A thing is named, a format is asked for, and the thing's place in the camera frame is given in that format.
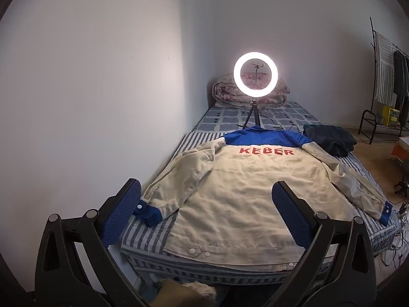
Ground black ring light cable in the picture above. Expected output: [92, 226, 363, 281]
[236, 119, 304, 134]

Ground striped hanging towel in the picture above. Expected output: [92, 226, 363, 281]
[374, 31, 397, 107]

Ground white ring light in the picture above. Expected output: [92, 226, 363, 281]
[233, 51, 278, 97]

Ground dark blue folded clothes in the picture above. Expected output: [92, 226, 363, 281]
[303, 124, 357, 157]

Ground black metal clothes rack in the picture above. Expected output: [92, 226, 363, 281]
[358, 17, 409, 144]

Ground folded floral quilt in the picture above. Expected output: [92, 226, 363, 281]
[212, 73, 291, 107]

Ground tan fuzzy slipper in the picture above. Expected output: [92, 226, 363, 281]
[153, 278, 218, 307]

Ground dark hanging garment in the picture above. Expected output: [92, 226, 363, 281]
[393, 50, 409, 109]

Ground orange cloth-covered table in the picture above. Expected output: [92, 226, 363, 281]
[390, 137, 409, 167]

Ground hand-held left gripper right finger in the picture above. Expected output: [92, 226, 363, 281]
[271, 181, 378, 307]

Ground yellow box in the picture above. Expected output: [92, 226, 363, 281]
[382, 106, 401, 127]

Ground blue checkered bed sheet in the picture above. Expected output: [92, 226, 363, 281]
[193, 101, 322, 133]

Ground beige and blue work jacket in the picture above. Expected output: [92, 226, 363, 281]
[140, 125, 394, 274]

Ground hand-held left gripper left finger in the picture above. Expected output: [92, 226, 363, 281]
[35, 178, 151, 307]

